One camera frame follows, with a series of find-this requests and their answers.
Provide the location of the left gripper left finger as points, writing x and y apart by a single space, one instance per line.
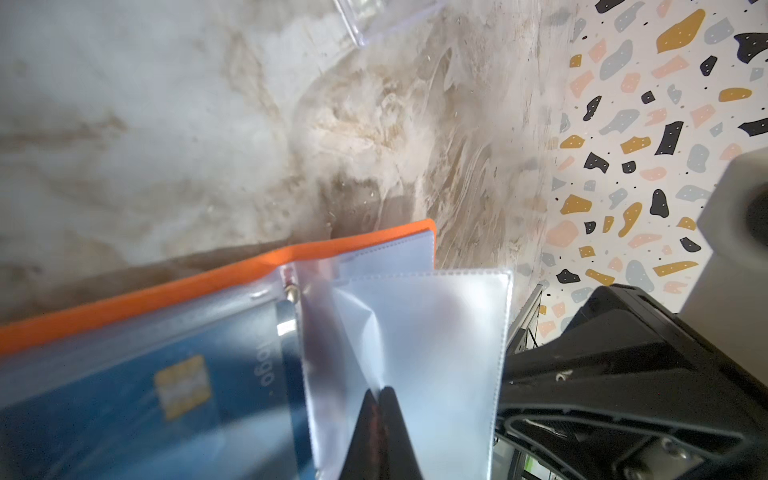
363 457

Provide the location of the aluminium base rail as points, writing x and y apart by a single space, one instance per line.
523 331

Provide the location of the clear acrylic card stand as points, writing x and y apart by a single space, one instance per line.
368 20

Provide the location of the orange card holder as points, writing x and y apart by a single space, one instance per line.
354 358

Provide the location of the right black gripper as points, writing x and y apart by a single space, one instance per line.
629 391

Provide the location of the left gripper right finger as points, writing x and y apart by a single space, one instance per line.
397 457

